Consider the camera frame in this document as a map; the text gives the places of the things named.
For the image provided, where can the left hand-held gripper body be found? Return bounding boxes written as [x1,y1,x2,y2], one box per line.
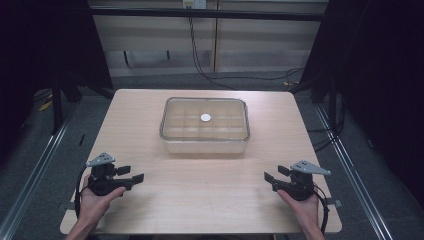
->
[86,152,134,197]

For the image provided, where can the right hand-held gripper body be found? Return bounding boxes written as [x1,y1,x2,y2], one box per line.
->
[272,159,332,202]

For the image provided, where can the person's left hand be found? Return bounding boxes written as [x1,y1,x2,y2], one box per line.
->
[78,175,127,229]

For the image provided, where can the person's right hand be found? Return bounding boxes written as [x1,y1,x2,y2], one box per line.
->
[276,189,323,229]

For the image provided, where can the clear plastic container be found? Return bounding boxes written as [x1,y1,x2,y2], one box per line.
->
[158,96,251,155]

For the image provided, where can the black metal stand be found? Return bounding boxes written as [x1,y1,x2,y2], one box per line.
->
[50,74,65,135]

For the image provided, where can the black curtain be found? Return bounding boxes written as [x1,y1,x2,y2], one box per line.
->
[0,0,114,168]
[299,0,424,209]

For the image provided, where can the black horizontal bar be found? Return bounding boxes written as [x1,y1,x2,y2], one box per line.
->
[89,7,330,22]

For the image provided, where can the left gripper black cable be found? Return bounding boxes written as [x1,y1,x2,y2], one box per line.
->
[73,165,90,220]

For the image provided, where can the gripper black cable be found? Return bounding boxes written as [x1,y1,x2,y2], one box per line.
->
[73,165,90,220]
[312,184,331,235]

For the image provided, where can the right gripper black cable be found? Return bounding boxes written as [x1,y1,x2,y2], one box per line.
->
[312,184,331,235]

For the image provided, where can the metal floor rail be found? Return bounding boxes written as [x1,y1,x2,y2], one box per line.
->
[0,102,79,240]
[314,102,396,240]

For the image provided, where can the bundle of black cables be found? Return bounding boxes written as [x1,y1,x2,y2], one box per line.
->
[306,91,347,154]

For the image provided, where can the black hanging cable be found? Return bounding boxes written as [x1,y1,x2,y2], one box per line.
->
[187,16,238,91]

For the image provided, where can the white wall socket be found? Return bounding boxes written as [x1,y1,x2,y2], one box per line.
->
[182,0,208,10]

